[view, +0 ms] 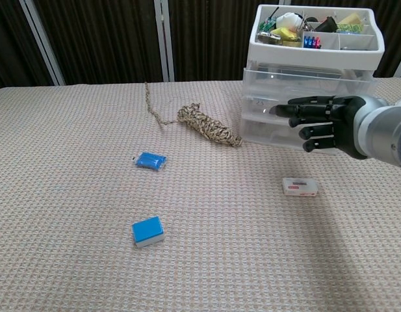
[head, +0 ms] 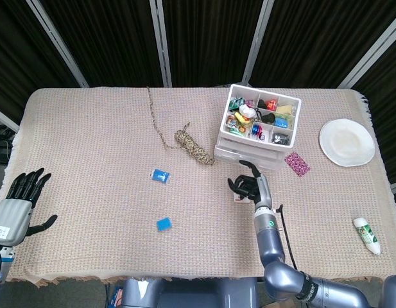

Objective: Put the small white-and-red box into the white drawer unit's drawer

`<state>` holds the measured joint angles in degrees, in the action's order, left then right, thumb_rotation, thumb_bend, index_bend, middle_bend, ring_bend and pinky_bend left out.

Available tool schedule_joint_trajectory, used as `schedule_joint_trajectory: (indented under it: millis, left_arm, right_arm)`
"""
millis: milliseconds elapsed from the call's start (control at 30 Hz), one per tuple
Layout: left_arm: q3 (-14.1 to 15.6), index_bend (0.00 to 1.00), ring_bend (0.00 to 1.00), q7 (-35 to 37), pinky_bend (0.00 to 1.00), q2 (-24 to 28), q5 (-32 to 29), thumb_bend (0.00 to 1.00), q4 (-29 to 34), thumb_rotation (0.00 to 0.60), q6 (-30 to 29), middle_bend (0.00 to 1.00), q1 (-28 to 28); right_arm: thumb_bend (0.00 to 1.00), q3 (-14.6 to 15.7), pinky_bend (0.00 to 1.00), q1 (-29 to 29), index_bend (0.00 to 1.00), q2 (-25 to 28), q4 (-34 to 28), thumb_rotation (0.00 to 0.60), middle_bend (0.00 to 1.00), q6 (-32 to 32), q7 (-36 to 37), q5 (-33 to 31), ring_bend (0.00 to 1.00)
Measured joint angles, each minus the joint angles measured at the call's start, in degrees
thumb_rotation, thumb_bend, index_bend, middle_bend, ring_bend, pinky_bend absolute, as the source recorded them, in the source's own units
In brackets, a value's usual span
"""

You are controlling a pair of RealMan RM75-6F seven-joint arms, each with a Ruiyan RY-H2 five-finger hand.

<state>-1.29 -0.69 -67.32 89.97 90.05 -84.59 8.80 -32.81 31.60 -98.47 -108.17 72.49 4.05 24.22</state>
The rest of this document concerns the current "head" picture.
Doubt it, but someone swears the white round plate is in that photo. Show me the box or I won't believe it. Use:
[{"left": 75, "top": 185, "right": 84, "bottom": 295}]
[{"left": 318, "top": 118, "right": 376, "bottom": 167}]

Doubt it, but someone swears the blue wrapped packet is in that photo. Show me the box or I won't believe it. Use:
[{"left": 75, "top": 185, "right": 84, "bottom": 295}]
[{"left": 150, "top": 167, "right": 171, "bottom": 185}]

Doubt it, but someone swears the beige woven tablecloth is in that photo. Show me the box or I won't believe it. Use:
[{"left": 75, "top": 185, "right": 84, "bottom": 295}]
[{"left": 3, "top": 86, "right": 396, "bottom": 288}]

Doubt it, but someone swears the purple patterned packet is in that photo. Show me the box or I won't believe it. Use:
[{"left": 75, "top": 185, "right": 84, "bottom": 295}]
[{"left": 284, "top": 151, "right": 311, "bottom": 177}]

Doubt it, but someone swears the blue orange package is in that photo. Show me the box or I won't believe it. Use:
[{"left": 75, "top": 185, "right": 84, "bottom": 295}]
[{"left": 109, "top": 284, "right": 125, "bottom": 308}]

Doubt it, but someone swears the grey robot torso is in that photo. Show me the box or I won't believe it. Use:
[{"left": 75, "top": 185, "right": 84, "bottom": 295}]
[{"left": 120, "top": 277, "right": 259, "bottom": 308}]

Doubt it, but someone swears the blue green snack packet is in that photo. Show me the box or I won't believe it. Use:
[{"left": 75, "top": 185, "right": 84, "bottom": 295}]
[{"left": 274, "top": 117, "right": 293, "bottom": 130}]

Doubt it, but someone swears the black grey left robot hand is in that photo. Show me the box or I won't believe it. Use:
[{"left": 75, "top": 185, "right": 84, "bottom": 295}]
[{"left": 0, "top": 167, "right": 58, "bottom": 247}]

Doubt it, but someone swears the grey aluminium partition post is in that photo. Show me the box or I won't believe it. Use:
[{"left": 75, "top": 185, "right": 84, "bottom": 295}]
[
  {"left": 337, "top": 14, "right": 396, "bottom": 90},
  {"left": 149, "top": 0, "right": 173, "bottom": 87},
  {"left": 26, "top": 0, "right": 89, "bottom": 88},
  {"left": 241, "top": 0, "right": 275, "bottom": 86}
]

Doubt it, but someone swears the white plastic drawer organizer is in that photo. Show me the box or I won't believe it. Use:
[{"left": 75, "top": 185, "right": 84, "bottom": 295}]
[{"left": 214, "top": 83, "right": 302, "bottom": 171}]

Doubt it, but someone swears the black grey right robot hand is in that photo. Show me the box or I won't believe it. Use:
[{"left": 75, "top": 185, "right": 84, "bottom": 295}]
[{"left": 228, "top": 160, "right": 272, "bottom": 210}]

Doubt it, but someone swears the black equipment clutter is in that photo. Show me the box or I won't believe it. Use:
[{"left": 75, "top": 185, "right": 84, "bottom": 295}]
[{"left": 0, "top": 124, "right": 13, "bottom": 161}]

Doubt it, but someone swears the blue white block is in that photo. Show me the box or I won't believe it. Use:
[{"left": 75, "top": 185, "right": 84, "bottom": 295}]
[{"left": 156, "top": 216, "right": 173, "bottom": 232}]

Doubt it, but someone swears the white bottle green label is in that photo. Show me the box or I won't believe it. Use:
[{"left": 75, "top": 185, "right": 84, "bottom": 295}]
[{"left": 353, "top": 217, "right": 382, "bottom": 256}]

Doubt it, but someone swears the black shiny packet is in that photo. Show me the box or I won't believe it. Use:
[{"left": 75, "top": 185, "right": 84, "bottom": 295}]
[{"left": 271, "top": 132, "right": 291, "bottom": 145}]

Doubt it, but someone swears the shiny colourful snack packet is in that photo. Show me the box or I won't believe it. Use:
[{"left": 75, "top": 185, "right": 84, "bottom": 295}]
[{"left": 227, "top": 115, "right": 250, "bottom": 135}]

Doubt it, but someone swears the beige braided rope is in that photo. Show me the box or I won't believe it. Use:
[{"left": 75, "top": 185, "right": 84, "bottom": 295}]
[{"left": 146, "top": 86, "right": 216, "bottom": 167}]

